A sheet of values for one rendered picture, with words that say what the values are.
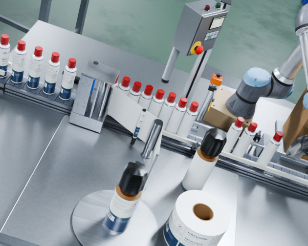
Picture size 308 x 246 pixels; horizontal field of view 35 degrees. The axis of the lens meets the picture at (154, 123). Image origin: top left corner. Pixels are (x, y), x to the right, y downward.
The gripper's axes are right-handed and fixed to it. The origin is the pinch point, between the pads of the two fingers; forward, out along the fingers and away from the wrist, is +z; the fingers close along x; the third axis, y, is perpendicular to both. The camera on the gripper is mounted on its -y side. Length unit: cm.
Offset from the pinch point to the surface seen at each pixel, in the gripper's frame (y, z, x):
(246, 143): 2.7, 10.0, -16.7
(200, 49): 1, -3, -64
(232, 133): 2.4, 11.9, -24.4
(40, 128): 19, 67, -83
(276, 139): 2.0, -1.2, -10.7
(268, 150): 2.7, 4.8, -8.0
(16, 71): 3, 66, -105
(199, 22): 1, -10, -73
